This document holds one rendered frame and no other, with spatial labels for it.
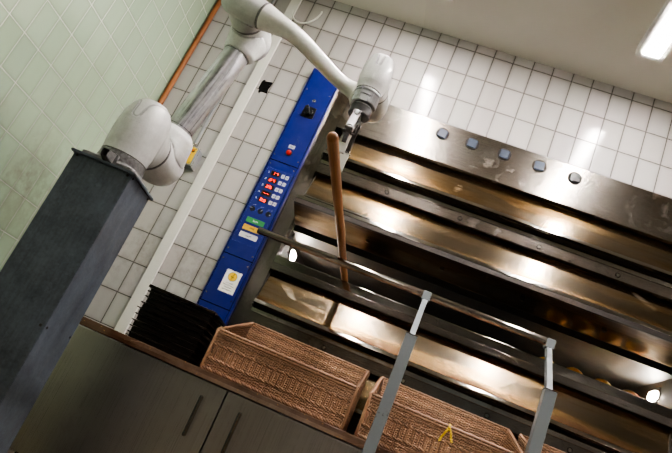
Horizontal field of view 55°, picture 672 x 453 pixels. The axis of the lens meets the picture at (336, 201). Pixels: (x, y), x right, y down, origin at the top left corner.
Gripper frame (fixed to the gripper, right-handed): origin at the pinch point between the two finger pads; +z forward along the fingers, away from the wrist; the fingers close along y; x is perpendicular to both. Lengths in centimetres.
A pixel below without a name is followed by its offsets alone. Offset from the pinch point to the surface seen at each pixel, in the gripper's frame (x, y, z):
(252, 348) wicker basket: -7, -46, 60
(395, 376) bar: 42, -31, 52
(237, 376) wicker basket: -8, -46, 71
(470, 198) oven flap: 52, -88, -45
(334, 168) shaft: 3.5, 27.4, 15.7
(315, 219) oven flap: -11, -89, -8
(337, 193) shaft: 4.9, 9.5, 15.2
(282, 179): -34, -94, -22
